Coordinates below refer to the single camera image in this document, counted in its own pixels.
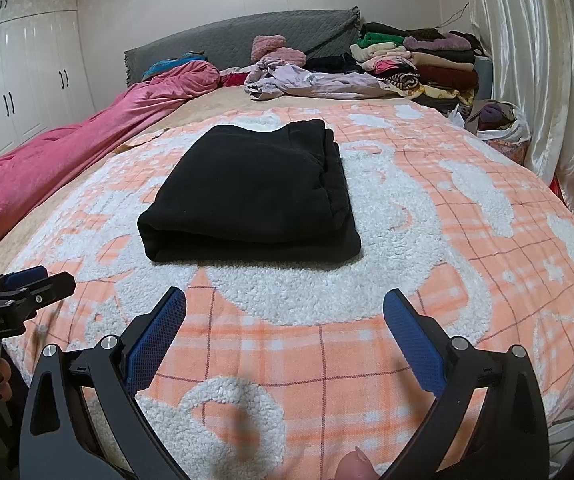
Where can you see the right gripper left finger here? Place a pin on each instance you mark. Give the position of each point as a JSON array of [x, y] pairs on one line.
[[81, 419]]

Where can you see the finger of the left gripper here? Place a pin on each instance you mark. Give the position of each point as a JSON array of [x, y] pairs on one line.
[[23, 278], [46, 291]]

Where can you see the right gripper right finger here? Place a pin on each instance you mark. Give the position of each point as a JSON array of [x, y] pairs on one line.
[[510, 437]]

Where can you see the black sweater with orange cuffs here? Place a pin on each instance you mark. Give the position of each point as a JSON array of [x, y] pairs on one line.
[[243, 195]]

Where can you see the white bag of clothes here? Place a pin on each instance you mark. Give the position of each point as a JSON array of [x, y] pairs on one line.
[[500, 125]]

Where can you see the stack of folded clothes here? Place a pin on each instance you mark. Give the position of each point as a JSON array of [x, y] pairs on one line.
[[432, 68]]

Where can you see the person's left hand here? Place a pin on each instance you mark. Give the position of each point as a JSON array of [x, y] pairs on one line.
[[5, 375]]

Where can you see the person's right hand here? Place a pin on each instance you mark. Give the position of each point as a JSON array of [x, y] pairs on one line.
[[356, 466]]

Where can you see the pink satin duvet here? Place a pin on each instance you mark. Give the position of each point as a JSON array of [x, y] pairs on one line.
[[37, 169]]

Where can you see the pink and white plaid blanket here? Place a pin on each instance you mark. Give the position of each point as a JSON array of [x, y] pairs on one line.
[[278, 371]]

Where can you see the white wardrobe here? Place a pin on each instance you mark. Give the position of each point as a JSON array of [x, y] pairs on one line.
[[43, 80]]

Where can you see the blue cloth near headboard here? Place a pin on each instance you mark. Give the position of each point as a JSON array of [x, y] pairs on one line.
[[168, 63]]

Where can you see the beige bed sheet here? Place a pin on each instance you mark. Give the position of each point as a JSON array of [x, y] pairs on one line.
[[216, 103]]

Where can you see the red garment near headboard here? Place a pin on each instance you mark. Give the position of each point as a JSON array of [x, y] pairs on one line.
[[233, 79]]

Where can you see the grey quilted headboard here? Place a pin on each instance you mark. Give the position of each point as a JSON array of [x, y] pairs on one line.
[[228, 43]]

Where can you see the lilac crumpled garment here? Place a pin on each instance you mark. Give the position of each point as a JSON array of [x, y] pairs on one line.
[[271, 78]]

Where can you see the pink fluffy garment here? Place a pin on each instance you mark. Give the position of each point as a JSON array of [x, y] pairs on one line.
[[275, 46]]

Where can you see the white satin curtain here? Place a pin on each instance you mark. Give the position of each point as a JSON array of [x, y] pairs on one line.
[[532, 47]]

